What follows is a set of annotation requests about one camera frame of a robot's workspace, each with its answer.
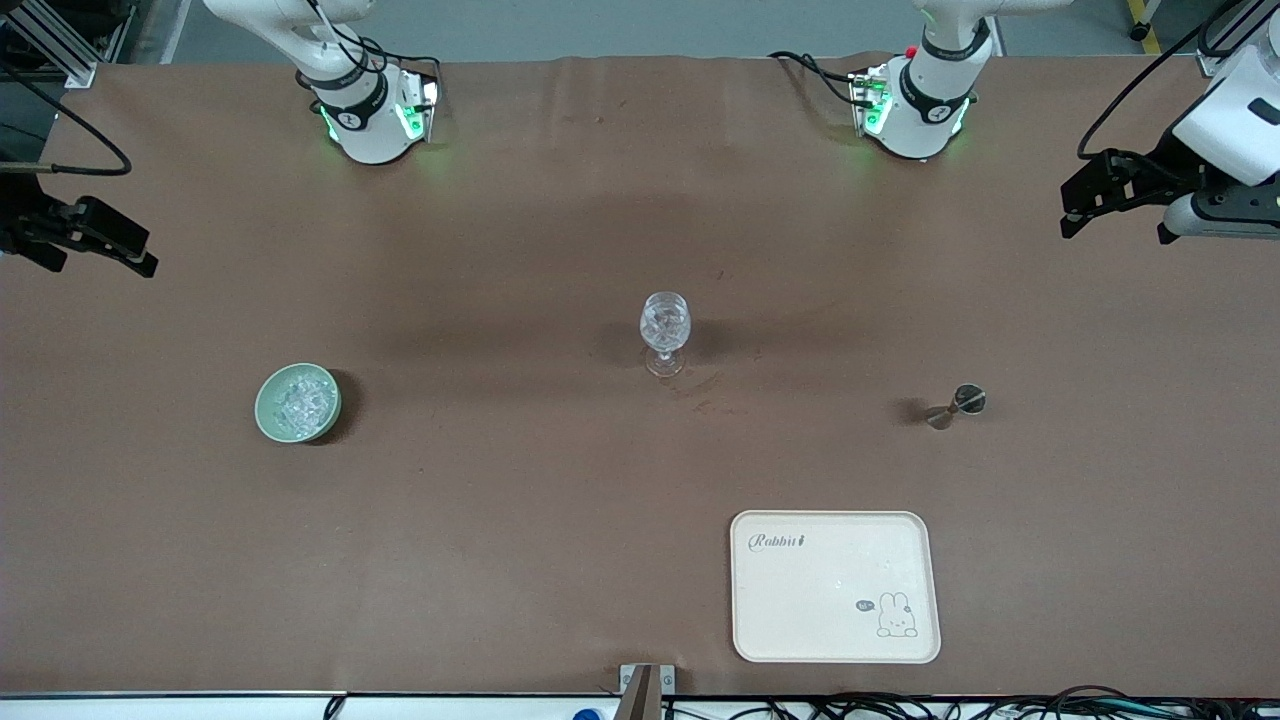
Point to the aluminium profile frame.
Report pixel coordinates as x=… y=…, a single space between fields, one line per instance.
x=60 y=45
x=1215 y=60

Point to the cream rabbit print tray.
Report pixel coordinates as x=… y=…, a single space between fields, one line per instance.
x=800 y=610

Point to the clear crystal wine glass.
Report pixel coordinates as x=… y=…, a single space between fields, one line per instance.
x=665 y=320

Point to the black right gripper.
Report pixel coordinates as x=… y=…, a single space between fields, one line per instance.
x=22 y=222

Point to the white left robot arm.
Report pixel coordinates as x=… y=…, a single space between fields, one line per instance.
x=925 y=110

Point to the silver metal jigger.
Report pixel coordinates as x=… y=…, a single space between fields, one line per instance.
x=967 y=399

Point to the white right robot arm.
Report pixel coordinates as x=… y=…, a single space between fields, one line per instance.
x=370 y=130

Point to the clear ice cube pile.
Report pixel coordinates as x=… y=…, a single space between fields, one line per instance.
x=305 y=403

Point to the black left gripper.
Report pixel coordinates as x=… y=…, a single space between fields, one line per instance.
x=1168 y=166

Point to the brown table cover sheet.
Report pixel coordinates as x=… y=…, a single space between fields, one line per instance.
x=500 y=550

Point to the green ceramic bowl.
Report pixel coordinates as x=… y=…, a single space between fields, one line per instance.
x=265 y=418

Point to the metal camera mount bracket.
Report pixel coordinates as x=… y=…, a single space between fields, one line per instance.
x=645 y=700

